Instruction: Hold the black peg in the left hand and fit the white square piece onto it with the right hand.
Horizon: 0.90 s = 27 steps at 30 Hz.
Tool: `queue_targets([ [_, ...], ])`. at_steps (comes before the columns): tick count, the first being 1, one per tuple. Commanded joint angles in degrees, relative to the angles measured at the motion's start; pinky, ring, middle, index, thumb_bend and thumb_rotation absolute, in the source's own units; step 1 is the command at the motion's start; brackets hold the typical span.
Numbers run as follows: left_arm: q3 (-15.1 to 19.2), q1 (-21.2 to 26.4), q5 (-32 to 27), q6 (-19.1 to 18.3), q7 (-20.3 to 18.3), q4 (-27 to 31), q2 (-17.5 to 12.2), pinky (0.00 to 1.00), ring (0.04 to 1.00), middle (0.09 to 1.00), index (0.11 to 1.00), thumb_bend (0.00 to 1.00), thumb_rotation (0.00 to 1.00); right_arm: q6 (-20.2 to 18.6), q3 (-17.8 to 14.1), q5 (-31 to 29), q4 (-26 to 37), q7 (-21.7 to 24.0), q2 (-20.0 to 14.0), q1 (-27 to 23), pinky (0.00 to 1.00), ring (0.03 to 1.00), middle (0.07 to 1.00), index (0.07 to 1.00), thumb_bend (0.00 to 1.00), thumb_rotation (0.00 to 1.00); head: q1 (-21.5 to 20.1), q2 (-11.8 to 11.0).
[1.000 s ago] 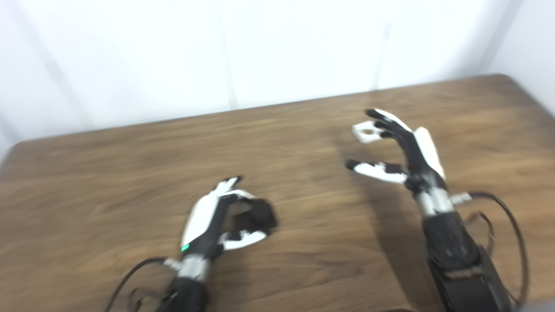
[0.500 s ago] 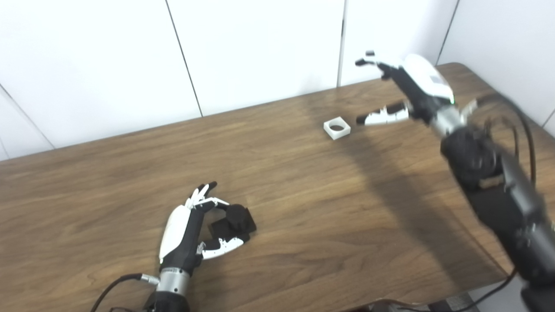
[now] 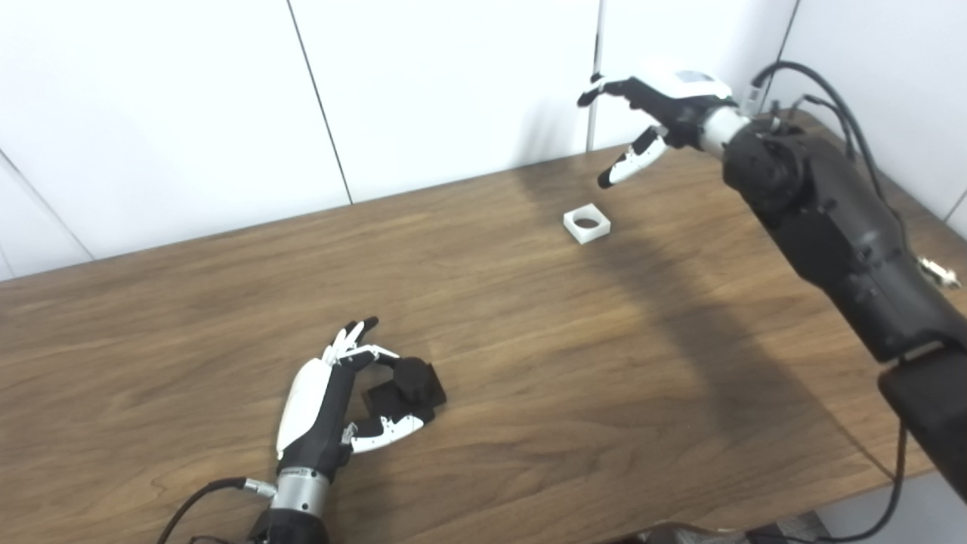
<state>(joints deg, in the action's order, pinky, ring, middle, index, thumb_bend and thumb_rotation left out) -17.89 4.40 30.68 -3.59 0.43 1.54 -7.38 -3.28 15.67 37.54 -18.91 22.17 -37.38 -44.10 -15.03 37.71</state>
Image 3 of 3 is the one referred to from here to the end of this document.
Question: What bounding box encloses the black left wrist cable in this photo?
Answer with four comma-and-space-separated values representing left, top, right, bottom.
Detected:
156, 477, 279, 544

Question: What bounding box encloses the white square piece with hole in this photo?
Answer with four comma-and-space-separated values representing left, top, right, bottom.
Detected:
563, 202, 612, 245

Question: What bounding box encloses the black peg with square base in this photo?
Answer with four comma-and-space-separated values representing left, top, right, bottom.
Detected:
363, 357, 447, 425

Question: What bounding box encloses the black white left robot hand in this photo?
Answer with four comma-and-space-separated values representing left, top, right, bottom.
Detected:
276, 317, 426, 481

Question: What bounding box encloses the thin right arm wire bundle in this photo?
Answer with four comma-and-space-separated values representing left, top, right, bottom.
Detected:
767, 94, 858, 156

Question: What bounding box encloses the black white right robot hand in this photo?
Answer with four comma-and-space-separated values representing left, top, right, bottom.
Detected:
578, 70, 734, 190

